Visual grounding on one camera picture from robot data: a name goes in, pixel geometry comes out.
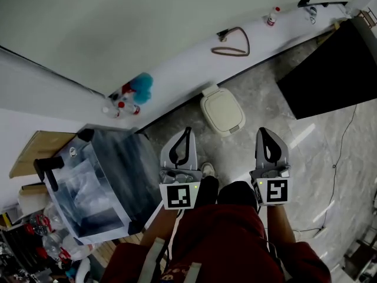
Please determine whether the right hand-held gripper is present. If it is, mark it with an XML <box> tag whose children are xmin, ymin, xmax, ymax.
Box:
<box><xmin>249</xmin><ymin>127</ymin><xmax>295</xmax><ymax>208</ymax></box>

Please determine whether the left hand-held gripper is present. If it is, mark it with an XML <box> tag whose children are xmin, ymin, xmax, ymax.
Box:
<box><xmin>158</xmin><ymin>127</ymin><xmax>204</xmax><ymax>211</ymax></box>

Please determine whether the cream pedal trash bin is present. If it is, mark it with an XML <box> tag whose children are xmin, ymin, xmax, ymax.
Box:
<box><xmin>200</xmin><ymin>84</ymin><xmax>246</xmax><ymax>138</ymax></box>

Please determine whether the person's right forearm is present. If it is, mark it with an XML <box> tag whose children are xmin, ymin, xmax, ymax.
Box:
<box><xmin>266</xmin><ymin>204</ymin><xmax>297</xmax><ymax>245</ymax></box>

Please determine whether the person's left forearm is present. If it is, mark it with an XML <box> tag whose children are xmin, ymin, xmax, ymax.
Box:
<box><xmin>139</xmin><ymin>207</ymin><xmax>180</xmax><ymax>247</ymax></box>

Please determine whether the person's left white shoe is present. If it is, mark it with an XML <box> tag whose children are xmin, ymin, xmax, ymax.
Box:
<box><xmin>200</xmin><ymin>162</ymin><xmax>216</xmax><ymax>179</ymax></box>

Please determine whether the person's left trouser leg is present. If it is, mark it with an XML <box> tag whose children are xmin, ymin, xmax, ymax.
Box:
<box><xmin>194</xmin><ymin>175</ymin><xmax>220</xmax><ymax>209</ymax></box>

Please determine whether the person's trouser leg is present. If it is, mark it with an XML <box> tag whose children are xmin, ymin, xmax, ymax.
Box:
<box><xmin>194</xmin><ymin>175</ymin><xmax>220</xmax><ymax>209</ymax></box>
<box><xmin>217</xmin><ymin>180</ymin><xmax>259</xmax><ymax>215</ymax></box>

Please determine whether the person's right trouser leg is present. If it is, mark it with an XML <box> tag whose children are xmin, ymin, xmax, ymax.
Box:
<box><xmin>217</xmin><ymin>180</ymin><xmax>259</xmax><ymax>215</ymax></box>

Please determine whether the marble pattern side table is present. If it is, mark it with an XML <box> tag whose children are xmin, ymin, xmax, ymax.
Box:
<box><xmin>33</xmin><ymin>124</ymin><xmax>165</xmax><ymax>246</ymax></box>

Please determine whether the clear bottle with red cap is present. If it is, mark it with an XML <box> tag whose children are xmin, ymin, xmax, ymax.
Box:
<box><xmin>117</xmin><ymin>100</ymin><xmax>141</xmax><ymax>116</ymax></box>
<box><xmin>101</xmin><ymin>106</ymin><xmax>121</xmax><ymax>119</ymax></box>

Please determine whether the blue fluffy duster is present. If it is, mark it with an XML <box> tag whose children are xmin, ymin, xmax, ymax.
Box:
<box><xmin>131</xmin><ymin>71</ymin><xmax>154</xmax><ymax>106</ymax></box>

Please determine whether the red and white bottle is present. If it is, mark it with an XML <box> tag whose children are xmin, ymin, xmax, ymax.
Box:
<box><xmin>121</xmin><ymin>82</ymin><xmax>137</xmax><ymax>96</ymax></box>

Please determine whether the white low ledge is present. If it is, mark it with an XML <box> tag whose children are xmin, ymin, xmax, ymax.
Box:
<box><xmin>102</xmin><ymin>0</ymin><xmax>354</xmax><ymax>129</ymax></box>

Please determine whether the tall black cabinet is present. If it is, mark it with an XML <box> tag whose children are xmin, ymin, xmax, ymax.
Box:
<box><xmin>276</xmin><ymin>18</ymin><xmax>377</xmax><ymax>120</ymax></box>

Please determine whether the person's red shirt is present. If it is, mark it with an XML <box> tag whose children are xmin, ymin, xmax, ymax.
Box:
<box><xmin>101</xmin><ymin>204</ymin><xmax>333</xmax><ymax>283</ymax></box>

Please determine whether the wooden slat board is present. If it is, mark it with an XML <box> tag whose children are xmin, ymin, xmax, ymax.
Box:
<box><xmin>90</xmin><ymin>234</ymin><xmax>168</xmax><ymax>274</ymax></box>

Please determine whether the grey metal rack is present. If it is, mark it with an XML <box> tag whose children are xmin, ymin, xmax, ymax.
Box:
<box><xmin>343</xmin><ymin>222</ymin><xmax>377</xmax><ymax>280</ymax></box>

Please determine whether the white bottle with red cap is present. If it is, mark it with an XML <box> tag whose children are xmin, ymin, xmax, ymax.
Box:
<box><xmin>266</xmin><ymin>6</ymin><xmax>282</xmax><ymax>27</ymax></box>

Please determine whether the large brown cardboard sheet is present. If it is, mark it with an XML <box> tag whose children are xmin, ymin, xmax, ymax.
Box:
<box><xmin>8</xmin><ymin>130</ymin><xmax>78</xmax><ymax>179</ymax></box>

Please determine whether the small brown cardboard box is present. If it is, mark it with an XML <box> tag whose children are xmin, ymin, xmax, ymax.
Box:
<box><xmin>18</xmin><ymin>182</ymin><xmax>48</xmax><ymax>196</ymax></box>

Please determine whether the small grey clip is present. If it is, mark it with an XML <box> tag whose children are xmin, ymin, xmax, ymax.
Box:
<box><xmin>307</xmin><ymin>6</ymin><xmax>319</xmax><ymax>25</ymax></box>

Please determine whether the long black floor cable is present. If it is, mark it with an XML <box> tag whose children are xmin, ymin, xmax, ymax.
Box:
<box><xmin>294</xmin><ymin>104</ymin><xmax>358</xmax><ymax>232</ymax></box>

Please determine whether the grey chest strap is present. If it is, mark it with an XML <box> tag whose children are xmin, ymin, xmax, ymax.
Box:
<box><xmin>181</xmin><ymin>262</ymin><xmax>203</xmax><ymax>283</ymax></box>
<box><xmin>137</xmin><ymin>236</ymin><xmax>166</xmax><ymax>283</ymax></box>

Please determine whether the large white wall panel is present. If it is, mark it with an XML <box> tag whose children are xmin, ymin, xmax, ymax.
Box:
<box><xmin>0</xmin><ymin>0</ymin><xmax>315</xmax><ymax>97</ymax></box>

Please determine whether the wooden frame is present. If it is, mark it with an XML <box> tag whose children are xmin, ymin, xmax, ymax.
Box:
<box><xmin>358</xmin><ymin>6</ymin><xmax>377</xmax><ymax>31</ymax></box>

